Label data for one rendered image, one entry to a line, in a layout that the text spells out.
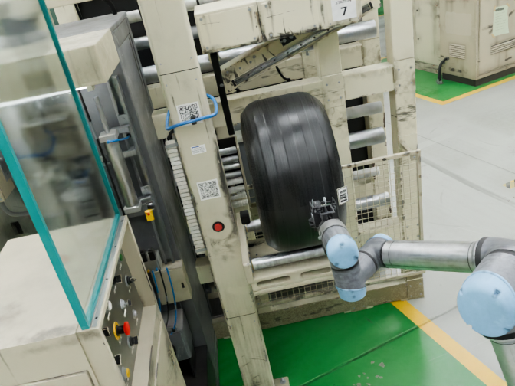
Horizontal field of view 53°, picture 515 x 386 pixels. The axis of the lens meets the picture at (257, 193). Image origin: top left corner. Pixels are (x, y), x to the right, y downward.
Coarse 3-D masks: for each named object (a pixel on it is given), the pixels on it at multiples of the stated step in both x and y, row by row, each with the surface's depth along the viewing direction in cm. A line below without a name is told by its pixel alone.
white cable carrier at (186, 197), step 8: (168, 144) 178; (168, 152) 179; (176, 152) 179; (176, 160) 180; (176, 168) 182; (184, 168) 187; (176, 176) 183; (184, 176) 185; (184, 184) 185; (184, 192) 186; (184, 200) 188; (192, 200) 193; (192, 208) 190; (192, 216) 191; (192, 224) 193; (192, 232) 194; (200, 232) 196; (200, 240) 196; (200, 248) 198
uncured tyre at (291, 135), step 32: (288, 96) 183; (256, 128) 172; (288, 128) 170; (320, 128) 170; (256, 160) 169; (288, 160) 167; (320, 160) 166; (256, 192) 172; (288, 192) 167; (320, 192) 168; (288, 224) 172
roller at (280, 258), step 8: (304, 248) 195; (312, 248) 194; (320, 248) 194; (264, 256) 195; (272, 256) 194; (280, 256) 194; (288, 256) 194; (296, 256) 194; (304, 256) 194; (312, 256) 194; (256, 264) 193; (264, 264) 194; (272, 264) 194
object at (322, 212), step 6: (318, 204) 148; (324, 204) 149; (330, 204) 145; (336, 204) 146; (312, 210) 147; (318, 210) 147; (324, 210) 146; (330, 210) 146; (336, 210) 146; (318, 216) 147; (324, 216) 140; (330, 216) 141; (336, 216) 147; (318, 222) 147; (318, 228) 142
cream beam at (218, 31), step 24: (240, 0) 195; (264, 0) 184; (288, 0) 184; (312, 0) 185; (360, 0) 187; (216, 24) 185; (240, 24) 186; (264, 24) 187; (288, 24) 188; (312, 24) 189; (336, 24) 190; (216, 48) 189
